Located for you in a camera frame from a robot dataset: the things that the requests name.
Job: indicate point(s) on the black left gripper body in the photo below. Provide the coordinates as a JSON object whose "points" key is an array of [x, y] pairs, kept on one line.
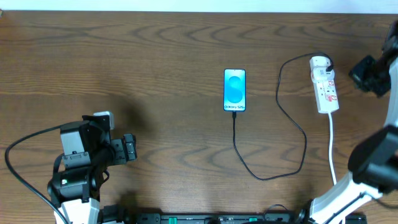
{"points": [[128, 148]]}

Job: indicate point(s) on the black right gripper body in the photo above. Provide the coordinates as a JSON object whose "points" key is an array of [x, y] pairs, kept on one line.
{"points": [[366, 76]]}

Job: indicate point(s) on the blue Galaxy smartphone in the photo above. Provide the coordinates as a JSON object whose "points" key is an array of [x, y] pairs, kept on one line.
{"points": [[234, 93]]}

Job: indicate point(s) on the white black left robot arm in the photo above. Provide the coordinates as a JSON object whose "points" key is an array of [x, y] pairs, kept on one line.
{"points": [[79, 173]]}

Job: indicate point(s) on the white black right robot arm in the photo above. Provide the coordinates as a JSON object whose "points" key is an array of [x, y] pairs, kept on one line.
{"points": [[372, 165]]}

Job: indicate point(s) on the white USB charger plug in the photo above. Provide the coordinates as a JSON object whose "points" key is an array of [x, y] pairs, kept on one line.
{"points": [[321, 62]]}

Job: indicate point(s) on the white power strip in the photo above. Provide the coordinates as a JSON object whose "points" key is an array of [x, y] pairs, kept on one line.
{"points": [[325, 90]]}

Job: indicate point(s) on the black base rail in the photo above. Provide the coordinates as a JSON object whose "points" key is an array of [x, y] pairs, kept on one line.
{"points": [[156, 218]]}

